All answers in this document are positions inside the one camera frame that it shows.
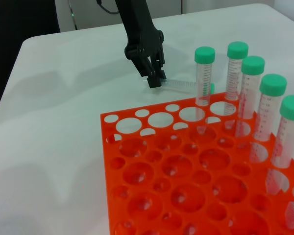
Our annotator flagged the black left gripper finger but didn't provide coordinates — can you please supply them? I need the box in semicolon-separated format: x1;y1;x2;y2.
150;56;167;82
130;56;162;89

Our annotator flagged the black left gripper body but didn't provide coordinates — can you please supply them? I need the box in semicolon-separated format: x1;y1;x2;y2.
115;0;165;61

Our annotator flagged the orange test tube rack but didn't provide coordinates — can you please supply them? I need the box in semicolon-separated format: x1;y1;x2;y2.
100;92;294;235

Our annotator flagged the black stand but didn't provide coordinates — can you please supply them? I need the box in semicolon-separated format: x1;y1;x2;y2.
0;0;61;123

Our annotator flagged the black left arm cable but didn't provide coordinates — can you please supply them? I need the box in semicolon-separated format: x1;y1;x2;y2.
96;0;120;14

